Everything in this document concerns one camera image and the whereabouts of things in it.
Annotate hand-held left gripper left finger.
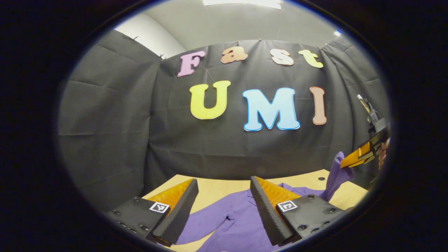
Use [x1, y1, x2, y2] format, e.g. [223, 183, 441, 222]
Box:
[105, 178, 199, 247]

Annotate purple knit cardigan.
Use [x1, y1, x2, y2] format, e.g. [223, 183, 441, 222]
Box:
[175, 151, 356, 252]

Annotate ceiling light panel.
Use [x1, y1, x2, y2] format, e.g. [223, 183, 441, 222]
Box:
[202, 0, 282, 9]

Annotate black backdrop cloth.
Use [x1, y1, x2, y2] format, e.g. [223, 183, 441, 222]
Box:
[58, 30, 391, 212]

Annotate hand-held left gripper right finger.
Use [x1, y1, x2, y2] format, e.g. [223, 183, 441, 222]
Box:
[250, 176, 347, 246]

